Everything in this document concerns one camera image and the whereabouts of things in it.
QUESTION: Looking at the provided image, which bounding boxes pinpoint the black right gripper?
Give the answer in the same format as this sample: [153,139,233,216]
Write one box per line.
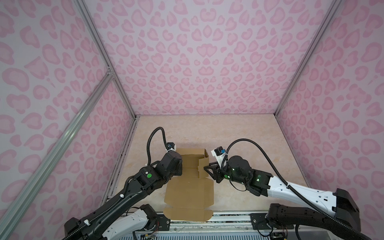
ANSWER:
[202,161,247,185]

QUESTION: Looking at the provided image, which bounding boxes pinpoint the brown cardboard box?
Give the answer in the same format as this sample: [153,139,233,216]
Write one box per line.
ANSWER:
[163,148,214,222]

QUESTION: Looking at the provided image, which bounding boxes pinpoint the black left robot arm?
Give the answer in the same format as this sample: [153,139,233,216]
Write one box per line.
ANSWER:
[64,150,183,240]

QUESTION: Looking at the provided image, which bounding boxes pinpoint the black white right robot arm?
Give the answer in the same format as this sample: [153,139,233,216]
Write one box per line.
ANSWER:
[204,156,364,240]

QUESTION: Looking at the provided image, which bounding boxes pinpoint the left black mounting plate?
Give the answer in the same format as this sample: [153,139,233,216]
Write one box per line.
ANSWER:
[149,214,171,232]

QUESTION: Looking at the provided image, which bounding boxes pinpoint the black mounting plate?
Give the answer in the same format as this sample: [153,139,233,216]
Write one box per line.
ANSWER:
[250,213,271,231]
[149,214,171,232]

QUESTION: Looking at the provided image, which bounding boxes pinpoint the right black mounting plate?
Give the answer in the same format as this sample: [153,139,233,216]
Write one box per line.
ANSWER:
[250,213,271,231]

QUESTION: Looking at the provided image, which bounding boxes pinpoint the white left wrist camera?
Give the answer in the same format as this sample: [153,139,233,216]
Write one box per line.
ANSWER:
[167,142,176,152]

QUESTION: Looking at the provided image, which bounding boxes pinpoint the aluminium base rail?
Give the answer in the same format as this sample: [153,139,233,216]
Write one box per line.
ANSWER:
[79,209,346,240]

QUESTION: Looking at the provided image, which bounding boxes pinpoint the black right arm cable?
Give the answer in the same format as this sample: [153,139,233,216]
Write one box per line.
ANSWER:
[220,138,373,240]

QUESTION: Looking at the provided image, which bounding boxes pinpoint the back right aluminium post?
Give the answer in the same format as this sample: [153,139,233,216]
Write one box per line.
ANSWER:
[274,0,345,119]

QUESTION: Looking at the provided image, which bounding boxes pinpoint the aluminium post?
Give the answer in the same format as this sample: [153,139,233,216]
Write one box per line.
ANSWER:
[73,0,137,120]
[274,0,345,119]

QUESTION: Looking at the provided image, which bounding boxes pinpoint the left aluminium frame strut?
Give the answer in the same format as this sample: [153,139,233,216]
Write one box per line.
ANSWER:
[1,73,114,240]

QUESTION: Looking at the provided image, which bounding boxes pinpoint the back left aluminium post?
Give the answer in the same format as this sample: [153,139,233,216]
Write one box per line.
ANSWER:
[73,0,137,120]

